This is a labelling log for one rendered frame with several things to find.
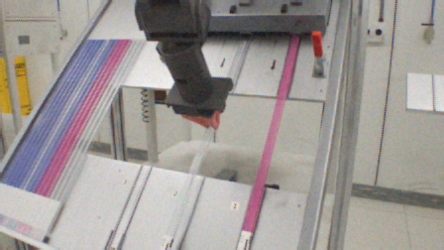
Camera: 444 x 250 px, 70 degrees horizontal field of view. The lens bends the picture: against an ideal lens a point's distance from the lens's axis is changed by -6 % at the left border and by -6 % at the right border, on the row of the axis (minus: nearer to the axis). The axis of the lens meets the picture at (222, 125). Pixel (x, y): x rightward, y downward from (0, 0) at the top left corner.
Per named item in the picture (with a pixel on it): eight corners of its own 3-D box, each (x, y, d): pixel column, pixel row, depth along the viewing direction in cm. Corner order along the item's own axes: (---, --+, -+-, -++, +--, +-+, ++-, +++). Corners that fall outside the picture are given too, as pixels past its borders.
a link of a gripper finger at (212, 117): (199, 110, 66) (184, 76, 59) (234, 113, 64) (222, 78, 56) (187, 138, 63) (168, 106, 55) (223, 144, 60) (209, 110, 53)
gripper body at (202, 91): (181, 81, 60) (166, 50, 55) (235, 85, 56) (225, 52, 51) (166, 110, 57) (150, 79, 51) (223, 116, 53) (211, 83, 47)
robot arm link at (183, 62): (150, 51, 46) (189, 47, 44) (163, 20, 50) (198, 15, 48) (167, 85, 51) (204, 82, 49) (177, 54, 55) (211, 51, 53)
